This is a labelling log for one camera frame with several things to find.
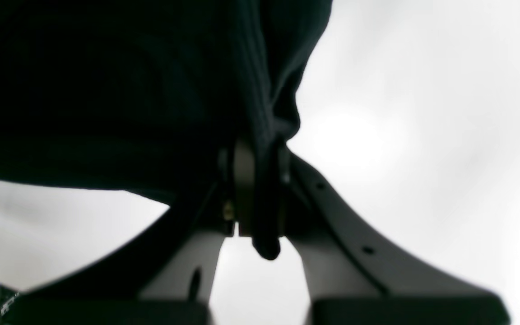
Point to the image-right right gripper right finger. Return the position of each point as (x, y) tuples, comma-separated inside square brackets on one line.
[(356, 276)]

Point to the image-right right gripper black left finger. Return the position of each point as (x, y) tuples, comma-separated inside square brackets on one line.
[(163, 276)]

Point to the black t-shirt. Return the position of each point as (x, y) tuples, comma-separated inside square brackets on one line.
[(142, 95)]

